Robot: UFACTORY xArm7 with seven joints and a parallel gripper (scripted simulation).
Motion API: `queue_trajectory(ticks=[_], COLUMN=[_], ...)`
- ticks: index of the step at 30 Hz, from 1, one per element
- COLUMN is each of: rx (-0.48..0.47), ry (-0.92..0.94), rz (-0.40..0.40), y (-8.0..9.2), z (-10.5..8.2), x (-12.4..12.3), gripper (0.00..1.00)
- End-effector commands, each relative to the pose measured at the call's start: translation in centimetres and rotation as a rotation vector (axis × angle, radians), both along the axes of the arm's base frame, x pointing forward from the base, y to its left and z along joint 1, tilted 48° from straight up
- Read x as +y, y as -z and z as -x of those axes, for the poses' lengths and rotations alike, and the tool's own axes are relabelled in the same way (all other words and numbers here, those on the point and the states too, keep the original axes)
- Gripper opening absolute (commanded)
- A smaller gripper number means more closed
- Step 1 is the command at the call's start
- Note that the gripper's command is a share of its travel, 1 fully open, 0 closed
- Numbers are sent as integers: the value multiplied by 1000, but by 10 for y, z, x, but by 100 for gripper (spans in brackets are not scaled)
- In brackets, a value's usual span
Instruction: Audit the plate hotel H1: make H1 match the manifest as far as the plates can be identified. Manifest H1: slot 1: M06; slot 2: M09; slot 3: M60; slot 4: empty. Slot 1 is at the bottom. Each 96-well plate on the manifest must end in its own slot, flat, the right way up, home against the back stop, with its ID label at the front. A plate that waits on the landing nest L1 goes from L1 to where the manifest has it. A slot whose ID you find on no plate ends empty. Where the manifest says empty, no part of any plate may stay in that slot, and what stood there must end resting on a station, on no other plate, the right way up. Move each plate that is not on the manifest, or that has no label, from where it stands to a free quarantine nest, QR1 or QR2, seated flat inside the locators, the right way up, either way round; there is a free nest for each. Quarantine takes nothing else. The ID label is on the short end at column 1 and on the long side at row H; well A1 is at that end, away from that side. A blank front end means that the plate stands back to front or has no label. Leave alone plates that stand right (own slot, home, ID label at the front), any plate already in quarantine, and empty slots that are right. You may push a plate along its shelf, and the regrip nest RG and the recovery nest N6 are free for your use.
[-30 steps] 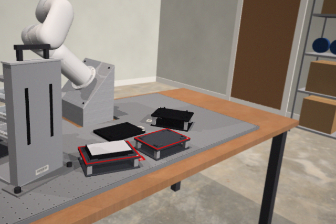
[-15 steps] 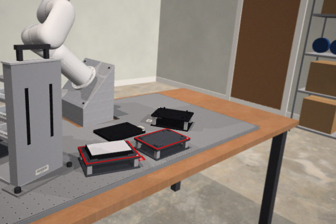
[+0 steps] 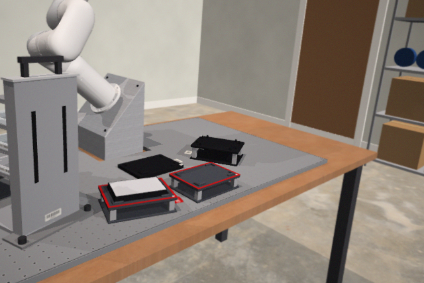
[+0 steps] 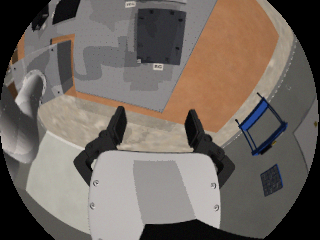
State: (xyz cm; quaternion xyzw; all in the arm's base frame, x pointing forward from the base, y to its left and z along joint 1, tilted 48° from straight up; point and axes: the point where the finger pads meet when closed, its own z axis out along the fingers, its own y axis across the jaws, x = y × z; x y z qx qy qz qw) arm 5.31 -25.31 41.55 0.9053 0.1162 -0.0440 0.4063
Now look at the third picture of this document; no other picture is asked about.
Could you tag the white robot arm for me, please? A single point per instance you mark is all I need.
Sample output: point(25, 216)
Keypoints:
point(71, 23)

